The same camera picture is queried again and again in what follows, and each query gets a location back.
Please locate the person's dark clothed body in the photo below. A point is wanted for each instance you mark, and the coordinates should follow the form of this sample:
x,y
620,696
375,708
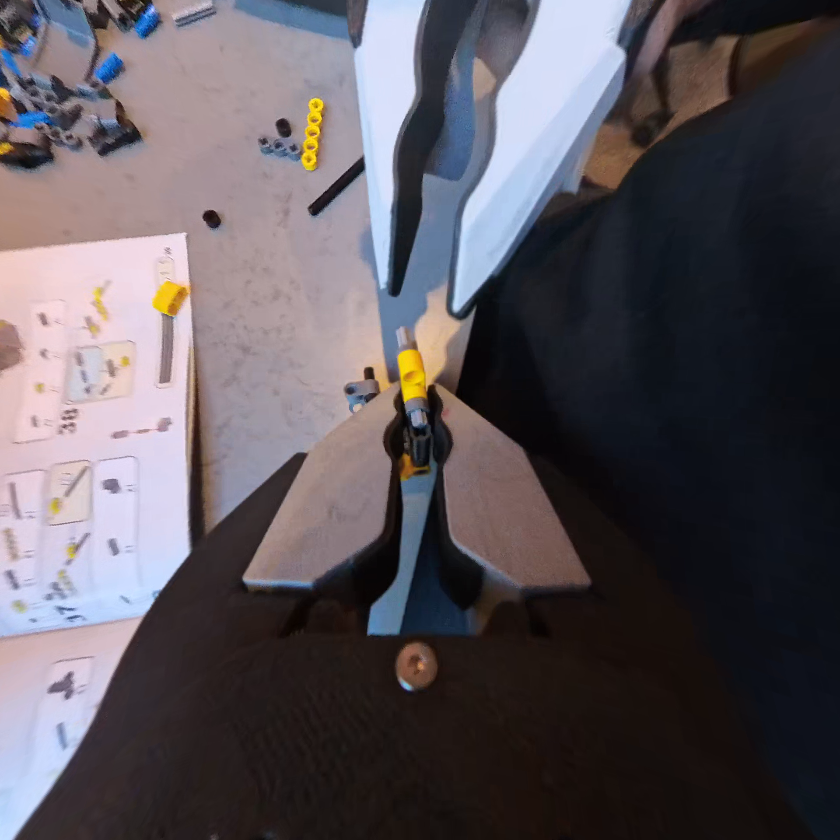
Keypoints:
x,y
656,394

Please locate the small grey three-hole connector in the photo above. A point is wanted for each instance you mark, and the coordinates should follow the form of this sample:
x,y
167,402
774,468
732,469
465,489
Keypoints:
x,y
279,148

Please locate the yellow five-hole beam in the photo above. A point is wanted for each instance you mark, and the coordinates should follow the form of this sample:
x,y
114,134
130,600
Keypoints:
x,y
312,134

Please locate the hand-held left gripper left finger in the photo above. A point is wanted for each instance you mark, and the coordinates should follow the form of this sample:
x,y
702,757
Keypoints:
x,y
328,518

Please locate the small yellow curved piece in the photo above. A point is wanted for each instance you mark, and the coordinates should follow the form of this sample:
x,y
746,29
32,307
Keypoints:
x,y
170,296

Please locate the pile of small brick pieces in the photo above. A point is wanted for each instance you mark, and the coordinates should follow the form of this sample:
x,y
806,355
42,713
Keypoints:
x,y
46,92

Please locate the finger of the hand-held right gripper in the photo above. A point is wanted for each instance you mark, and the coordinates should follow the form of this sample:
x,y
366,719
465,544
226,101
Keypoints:
x,y
384,131
551,131

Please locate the light grey axle piece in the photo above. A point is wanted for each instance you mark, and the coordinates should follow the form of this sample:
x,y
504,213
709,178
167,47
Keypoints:
x,y
193,12

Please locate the small yellow axle assembly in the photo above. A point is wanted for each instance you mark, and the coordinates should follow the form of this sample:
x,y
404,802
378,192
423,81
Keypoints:
x,y
413,374

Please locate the short black axle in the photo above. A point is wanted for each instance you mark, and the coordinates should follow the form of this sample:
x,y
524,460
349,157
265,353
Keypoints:
x,y
334,187

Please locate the instruction booklet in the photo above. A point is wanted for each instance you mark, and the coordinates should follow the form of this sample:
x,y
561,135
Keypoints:
x,y
144,426

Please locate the grey curved panel piece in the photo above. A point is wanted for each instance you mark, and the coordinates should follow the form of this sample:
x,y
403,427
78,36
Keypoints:
x,y
65,23

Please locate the black office chair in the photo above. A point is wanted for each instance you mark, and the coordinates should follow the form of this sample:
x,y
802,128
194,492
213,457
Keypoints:
x,y
646,134

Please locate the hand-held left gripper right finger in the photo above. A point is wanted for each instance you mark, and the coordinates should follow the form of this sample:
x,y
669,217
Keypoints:
x,y
518,518

